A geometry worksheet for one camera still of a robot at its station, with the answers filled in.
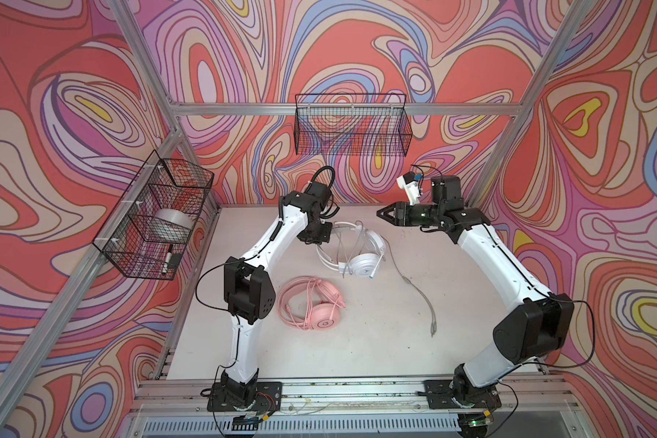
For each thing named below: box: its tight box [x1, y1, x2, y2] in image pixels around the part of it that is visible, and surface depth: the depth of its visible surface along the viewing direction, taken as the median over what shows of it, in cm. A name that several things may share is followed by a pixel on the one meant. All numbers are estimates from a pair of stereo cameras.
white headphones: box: [315, 221, 386, 279], surface depth 82 cm
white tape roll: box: [146, 208, 195, 243], surface depth 74 cm
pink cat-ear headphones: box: [277, 275, 346, 332], surface depth 86 cm
